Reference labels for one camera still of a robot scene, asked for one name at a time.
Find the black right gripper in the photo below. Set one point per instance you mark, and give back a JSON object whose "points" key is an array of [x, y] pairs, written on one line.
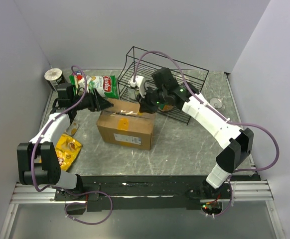
{"points": [[145, 106]]}

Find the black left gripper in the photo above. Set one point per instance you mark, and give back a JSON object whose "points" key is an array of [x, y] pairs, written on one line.
{"points": [[97, 103]]}

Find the brown cardboard express box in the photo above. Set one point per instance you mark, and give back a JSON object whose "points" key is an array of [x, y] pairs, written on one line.
{"points": [[124, 125]]}

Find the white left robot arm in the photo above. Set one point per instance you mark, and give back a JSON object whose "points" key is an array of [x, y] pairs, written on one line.
{"points": [[37, 160]]}

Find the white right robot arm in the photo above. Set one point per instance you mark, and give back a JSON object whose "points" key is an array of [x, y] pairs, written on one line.
{"points": [[235, 142]]}

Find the green lid jar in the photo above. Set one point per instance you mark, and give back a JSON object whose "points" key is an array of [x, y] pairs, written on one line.
{"points": [[165, 107]]}

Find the green white chips bag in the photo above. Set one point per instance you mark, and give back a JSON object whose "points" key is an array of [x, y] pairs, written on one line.
{"points": [[106, 86]]}

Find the silver top tin can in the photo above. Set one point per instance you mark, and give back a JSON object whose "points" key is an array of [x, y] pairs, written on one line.
{"points": [[216, 103]]}

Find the black can white lid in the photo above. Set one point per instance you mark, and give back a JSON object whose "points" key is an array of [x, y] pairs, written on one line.
{"points": [[54, 77]]}

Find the yellow chips bag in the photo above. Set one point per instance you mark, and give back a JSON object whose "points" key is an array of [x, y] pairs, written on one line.
{"points": [[67, 151]]}

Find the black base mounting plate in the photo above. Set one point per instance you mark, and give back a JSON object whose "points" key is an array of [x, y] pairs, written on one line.
{"points": [[120, 192]]}

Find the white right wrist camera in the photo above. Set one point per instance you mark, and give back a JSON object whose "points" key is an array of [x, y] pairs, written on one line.
{"points": [[138, 82]]}

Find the black wire basket rack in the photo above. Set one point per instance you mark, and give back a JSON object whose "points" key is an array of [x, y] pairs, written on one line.
{"points": [[154, 87]]}

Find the aluminium rail frame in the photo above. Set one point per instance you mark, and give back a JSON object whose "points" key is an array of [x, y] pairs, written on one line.
{"points": [[247, 191]]}

